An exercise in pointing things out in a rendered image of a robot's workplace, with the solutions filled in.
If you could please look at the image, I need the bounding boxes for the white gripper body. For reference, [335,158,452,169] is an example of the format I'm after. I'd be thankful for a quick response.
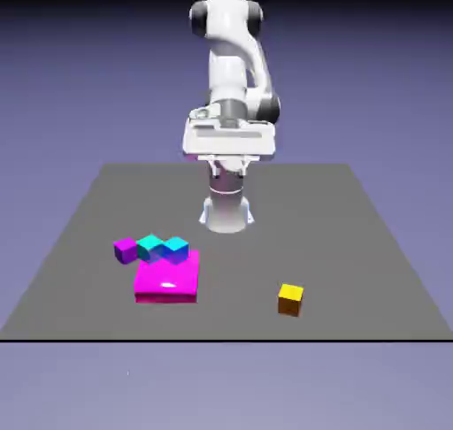
[181,117,277,164]

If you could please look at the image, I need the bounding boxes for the small blue cube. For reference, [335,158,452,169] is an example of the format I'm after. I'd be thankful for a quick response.
[159,235,190,265]

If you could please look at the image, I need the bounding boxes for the small teal cube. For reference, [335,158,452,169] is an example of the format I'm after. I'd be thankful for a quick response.
[135,234,165,264]

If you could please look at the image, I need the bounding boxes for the small purple cube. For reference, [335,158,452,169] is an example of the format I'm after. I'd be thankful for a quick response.
[112,237,138,265]

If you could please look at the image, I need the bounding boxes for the small yellow cube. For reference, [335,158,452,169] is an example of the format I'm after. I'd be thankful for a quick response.
[277,283,304,318]

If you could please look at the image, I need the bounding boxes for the large magenta box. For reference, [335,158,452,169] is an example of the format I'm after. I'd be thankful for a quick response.
[134,249,201,304]

